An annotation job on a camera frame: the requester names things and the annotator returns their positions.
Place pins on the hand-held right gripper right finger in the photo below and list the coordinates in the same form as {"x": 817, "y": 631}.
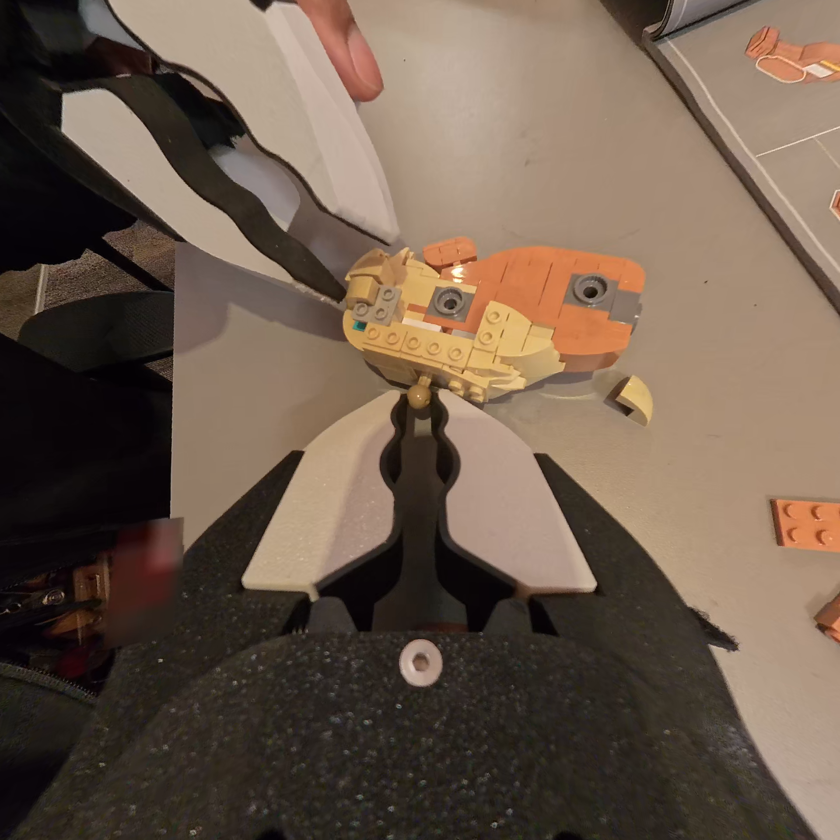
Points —
{"x": 512, "y": 518}

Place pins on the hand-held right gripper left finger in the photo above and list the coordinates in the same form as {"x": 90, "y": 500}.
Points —
{"x": 328, "y": 512}

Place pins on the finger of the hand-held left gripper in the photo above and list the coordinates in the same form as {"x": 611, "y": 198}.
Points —
{"x": 124, "y": 157}
{"x": 341, "y": 164}

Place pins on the tan curved brick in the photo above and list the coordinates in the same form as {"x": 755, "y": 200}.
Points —
{"x": 636, "y": 400}

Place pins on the tan and brown brick model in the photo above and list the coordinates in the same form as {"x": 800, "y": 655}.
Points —
{"x": 544, "y": 295}

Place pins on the grey desk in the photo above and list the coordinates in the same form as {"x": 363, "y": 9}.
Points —
{"x": 525, "y": 131}

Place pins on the person's left hand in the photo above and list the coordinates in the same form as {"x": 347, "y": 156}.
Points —
{"x": 354, "y": 59}

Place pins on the black chair base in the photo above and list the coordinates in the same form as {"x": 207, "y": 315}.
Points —
{"x": 98, "y": 328}

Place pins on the reddish brown flat plate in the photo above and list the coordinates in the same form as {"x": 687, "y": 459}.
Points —
{"x": 807, "y": 522}

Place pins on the reddish brown square brick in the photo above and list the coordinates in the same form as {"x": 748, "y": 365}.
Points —
{"x": 830, "y": 617}

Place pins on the grey instruction booklet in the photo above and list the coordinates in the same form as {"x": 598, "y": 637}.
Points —
{"x": 774, "y": 131}

